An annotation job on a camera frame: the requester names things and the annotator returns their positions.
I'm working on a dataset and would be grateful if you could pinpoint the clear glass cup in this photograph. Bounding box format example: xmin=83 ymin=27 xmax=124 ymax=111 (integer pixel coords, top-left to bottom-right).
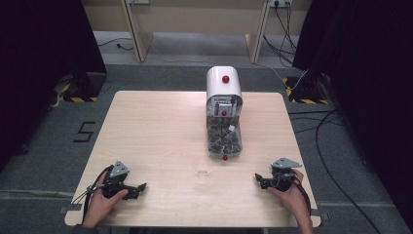
xmin=190 ymin=155 xmax=214 ymax=185

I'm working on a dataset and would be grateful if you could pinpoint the pile of tea bags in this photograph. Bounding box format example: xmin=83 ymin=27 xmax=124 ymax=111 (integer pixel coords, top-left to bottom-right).
xmin=207 ymin=117 xmax=244 ymax=154

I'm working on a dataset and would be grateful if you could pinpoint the black curtain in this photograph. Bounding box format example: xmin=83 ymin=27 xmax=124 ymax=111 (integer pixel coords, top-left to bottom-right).
xmin=0 ymin=0 xmax=108 ymax=172
xmin=291 ymin=0 xmax=413 ymax=225

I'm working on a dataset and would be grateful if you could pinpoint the person's right hand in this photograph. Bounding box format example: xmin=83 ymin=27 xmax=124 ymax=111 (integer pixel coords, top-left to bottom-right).
xmin=266 ymin=168 xmax=311 ymax=219

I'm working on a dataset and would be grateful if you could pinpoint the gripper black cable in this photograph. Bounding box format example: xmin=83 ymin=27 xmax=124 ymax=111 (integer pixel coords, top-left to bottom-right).
xmin=291 ymin=176 xmax=314 ymax=216
xmin=71 ymin=164 xmax=115 ymax=222

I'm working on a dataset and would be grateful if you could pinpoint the white wall socket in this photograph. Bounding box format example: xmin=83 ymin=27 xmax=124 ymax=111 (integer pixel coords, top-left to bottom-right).
xmin=270 ymin=0 xmax=294 ymax=9

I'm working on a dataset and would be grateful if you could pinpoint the long black floor cable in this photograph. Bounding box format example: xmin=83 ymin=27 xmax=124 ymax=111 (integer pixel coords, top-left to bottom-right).
xmin=287 ymin=109 xmax=384 ymax=234

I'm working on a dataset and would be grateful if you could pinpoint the white tea bag dispenser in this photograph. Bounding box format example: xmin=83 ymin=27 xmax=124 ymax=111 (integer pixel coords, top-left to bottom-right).
xmin=206 ymin=65 xmax=244 ymax=162

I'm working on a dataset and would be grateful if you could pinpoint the black floor cable with plug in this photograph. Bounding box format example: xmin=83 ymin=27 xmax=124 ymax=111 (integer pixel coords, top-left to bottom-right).
xmin=97 ymin=37 xmax=135 ymax=53

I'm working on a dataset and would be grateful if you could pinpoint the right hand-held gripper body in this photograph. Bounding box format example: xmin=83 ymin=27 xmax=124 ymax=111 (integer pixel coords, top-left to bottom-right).
xmin=263 ymin=157 xmax=303 ymax=193

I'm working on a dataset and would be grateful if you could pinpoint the person's left hand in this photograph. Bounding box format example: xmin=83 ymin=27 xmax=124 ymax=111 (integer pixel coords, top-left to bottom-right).
xmin=82 ymin=172 xmax=130 ymax=229

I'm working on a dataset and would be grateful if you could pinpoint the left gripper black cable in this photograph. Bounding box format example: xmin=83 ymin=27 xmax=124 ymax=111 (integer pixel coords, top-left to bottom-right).
xmin=71 ymin=164 xmax=115 ymax=222

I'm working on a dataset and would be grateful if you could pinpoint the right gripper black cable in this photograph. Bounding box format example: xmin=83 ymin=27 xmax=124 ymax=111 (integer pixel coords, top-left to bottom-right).
xmin=291 ymin=176 xmax=314 ymax=216

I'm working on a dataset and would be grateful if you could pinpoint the light wooden desk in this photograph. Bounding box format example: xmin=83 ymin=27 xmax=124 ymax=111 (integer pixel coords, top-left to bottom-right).
xmin=81 ymin=0 xmax=314 ymax=64

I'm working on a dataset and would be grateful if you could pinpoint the bundle of black hanging cables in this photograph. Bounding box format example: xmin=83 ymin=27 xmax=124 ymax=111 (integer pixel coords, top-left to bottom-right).
xmin=262 ymin=2 xmax=299 ymax=68

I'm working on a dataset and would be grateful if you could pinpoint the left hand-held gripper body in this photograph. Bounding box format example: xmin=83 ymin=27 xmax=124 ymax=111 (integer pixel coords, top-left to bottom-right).
xmin=101 ymin=159 xmax=141 ymax=200

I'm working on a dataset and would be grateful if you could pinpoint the black stand base striped tape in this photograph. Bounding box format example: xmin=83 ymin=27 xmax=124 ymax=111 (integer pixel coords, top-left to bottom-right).
xmin=57 ymin=71 xmax=108 ymax=103
xmin=282 ymin=75 xmax=329 ymax=105

